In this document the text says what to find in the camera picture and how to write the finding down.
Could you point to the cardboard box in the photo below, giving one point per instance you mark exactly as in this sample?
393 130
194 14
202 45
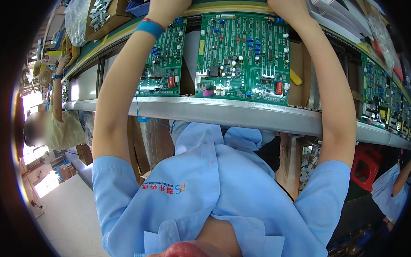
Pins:
115 16

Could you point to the person's body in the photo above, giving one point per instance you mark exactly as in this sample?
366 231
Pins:
205 199

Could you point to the large green circuit board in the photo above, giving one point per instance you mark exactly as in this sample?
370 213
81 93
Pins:
244 61

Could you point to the person's right hand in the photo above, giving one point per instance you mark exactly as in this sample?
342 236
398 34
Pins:
285 5

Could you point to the red plastic stool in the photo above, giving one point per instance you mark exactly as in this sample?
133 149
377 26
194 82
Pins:
364 167

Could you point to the person's left hand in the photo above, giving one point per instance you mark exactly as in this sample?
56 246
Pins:
168 8

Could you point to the clear plastic bag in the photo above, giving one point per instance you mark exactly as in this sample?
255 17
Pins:
76 21

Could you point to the narrow green circuit board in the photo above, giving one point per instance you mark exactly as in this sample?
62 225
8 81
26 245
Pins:
165 64

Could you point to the plastic bag of parts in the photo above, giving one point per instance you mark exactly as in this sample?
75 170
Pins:
382 38

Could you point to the brown cardboard tray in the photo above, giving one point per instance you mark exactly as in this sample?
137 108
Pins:
297 57

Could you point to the box of metal parts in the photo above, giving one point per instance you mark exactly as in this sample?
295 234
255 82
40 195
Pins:
309 163

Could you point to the metal conveyor rail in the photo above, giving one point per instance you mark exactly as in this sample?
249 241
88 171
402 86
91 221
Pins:
224 112

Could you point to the pile of metal parts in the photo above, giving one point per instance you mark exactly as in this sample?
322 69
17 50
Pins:
99 12

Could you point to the stack of white boxes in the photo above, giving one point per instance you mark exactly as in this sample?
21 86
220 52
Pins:
337 17

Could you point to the pink round cap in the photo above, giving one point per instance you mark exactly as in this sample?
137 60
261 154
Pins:
208 93

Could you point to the beige round fan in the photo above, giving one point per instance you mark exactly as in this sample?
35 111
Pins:
45 77

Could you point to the blue plastic bin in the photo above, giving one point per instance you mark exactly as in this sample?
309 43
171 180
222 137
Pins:
138 7

